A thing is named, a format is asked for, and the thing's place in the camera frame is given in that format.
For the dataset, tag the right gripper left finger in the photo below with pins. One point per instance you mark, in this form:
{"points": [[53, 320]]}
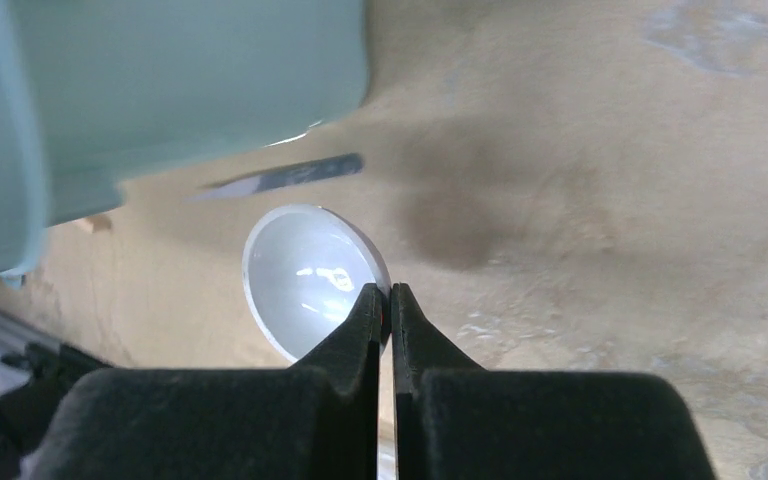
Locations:
{"points": [[317, 419]]}

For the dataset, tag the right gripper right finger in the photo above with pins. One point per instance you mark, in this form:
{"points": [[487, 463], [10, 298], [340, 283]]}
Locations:
{"points": [[458, 420]]}

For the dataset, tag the white porcelain dish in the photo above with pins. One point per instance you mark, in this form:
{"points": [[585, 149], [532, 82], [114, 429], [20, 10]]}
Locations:
{"points": [[303, 268]]}

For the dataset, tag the teal plastic bin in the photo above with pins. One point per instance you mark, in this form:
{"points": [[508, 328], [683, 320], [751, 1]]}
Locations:
{"points": [[93, 93]]}

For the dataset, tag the wooden stick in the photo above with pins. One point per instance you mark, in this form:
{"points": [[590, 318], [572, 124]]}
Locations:
{"points": [[94, 223]]}

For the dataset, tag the black base frame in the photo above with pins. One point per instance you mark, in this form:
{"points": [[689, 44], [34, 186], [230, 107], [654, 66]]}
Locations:
{"points": [[36, 372]]}

